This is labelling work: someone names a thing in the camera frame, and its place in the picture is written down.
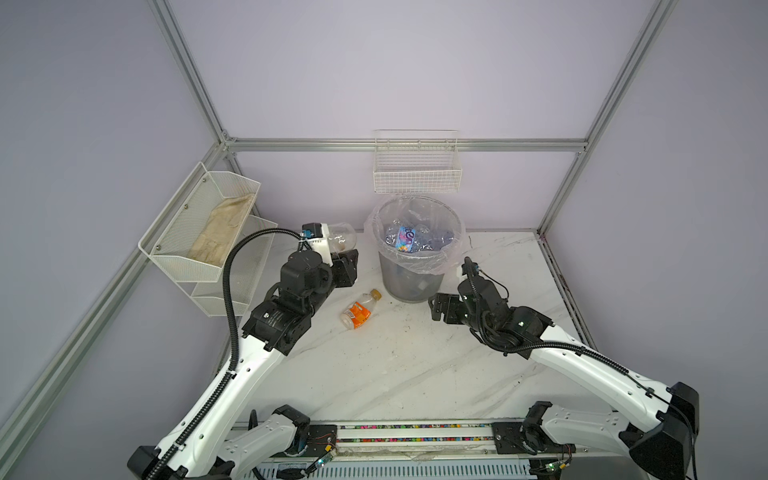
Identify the orange label juice bottle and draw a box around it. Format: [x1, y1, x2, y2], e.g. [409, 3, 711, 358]
[339, 289, 382, 330]

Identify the crushed clear round bottle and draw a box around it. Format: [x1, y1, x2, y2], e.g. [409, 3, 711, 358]
[327, 223, 357, 253]

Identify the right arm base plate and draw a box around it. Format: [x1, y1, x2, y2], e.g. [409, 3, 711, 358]
[491, 421, 576, 455]

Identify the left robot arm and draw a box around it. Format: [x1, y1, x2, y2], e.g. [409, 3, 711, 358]
[127, 249, 359, 479]

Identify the clear plastic bin liner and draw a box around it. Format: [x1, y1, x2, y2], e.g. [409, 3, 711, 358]
[364, 194, 467, 275]

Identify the left black corrugated cable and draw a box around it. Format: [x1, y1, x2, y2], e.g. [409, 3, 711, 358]
[143, 227, 304, 480]

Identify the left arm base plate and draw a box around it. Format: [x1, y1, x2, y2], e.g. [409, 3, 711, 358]
[300, 424, 338, 458]

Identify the grey mesh waste bin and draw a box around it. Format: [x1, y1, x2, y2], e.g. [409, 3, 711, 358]
[365, 195, 468, 303]

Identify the beige cloth in shelf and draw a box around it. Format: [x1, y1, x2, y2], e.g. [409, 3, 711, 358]
[188, 194, 255, 267]

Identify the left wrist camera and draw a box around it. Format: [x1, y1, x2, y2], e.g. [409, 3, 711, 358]
[301, 222, 333, 266]

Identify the white mesh lower shelf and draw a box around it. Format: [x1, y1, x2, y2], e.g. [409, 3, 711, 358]
[178, 234, 275, 317]

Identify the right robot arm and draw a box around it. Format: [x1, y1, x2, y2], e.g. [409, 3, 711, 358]
[428, 258, 700, 479]

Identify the clear bottle white cap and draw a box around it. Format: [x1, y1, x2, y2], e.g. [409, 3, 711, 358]
[429, 230, 455, 251]

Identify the black corrugated cable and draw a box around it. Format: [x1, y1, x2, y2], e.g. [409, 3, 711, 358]
[143, 227, 304, 480]
[464, 257, 697, 480]

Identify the crushed bottle blue label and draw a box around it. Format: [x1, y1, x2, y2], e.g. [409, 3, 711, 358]
[393, 226, 433, 254]

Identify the white wire wall basket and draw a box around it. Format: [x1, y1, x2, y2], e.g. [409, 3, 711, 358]
[373, 129, 463, 194]

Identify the right black corrugated cable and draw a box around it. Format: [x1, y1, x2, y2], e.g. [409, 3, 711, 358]
[464, 257, 697, 480]

